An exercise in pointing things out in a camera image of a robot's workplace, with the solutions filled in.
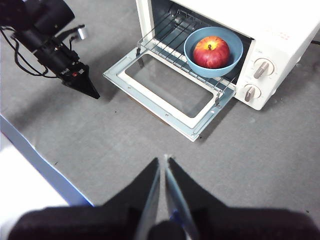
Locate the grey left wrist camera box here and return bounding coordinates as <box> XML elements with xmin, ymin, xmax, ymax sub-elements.
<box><xmin>76</xmin><ymin>24</ymin><xmax>88</xmax><ymax>40</ymax></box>

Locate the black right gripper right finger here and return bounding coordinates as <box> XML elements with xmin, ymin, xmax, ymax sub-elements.
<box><xmin>166</xmin><ymin>157</ymin><xmax>320</xmax><ymax>240</ymax></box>

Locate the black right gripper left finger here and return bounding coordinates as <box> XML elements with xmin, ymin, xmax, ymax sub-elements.
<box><xmin>7</xmin><ymin>157</ymin><xmax>161</xmax><ymax>240</ymax></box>

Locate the wire oven rack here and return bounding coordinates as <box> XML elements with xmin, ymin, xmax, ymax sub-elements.
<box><xmin>136</xmin><ymin>9</ymin><xmax>238</xmax><ymax>107</ymax></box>

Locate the blue bowl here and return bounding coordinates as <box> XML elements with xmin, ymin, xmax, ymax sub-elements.
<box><xmin>183</xmin><ymin>26</ymin><xmax>244</xmax><ymax>78</ymax></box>

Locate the beige oven knob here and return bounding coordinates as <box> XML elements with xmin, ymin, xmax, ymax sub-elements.
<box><xmin>252</xmin><ymin>58</ymin><xmax>275</xmax><ymax>80</ymax></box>
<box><xmin>243</xmin><ymin>83</ymin><xmax>262</xmax><ymax>103</ymax></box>

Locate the red apple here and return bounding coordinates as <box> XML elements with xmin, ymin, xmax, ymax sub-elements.
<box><xmin>192</xmin><ymin>36</ymin><xmax>231</xmax><ymax>70</ymax></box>

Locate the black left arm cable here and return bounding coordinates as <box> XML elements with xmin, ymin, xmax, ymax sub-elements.
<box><xmin>0</xmin><ymin>26</ymin><xmax>59</xmax><ymax>79</ymax></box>

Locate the glass oven door with handle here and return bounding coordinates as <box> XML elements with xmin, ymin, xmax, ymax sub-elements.
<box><xmin>102</xmin><ymin>46</ymin><xmax>237</xmax><ymax>143</ymax></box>

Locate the cream toaster oven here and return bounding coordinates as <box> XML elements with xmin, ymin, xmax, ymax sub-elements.
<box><xmin>136</xmin><ymin>0</ymin><xmax>320</xmax><ymax>111</ymax></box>

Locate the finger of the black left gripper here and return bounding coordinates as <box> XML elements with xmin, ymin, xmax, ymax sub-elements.
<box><xmin>61</xmin><ymin>74</ymin><xmax>101</xmax><ymax>100</ymax></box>

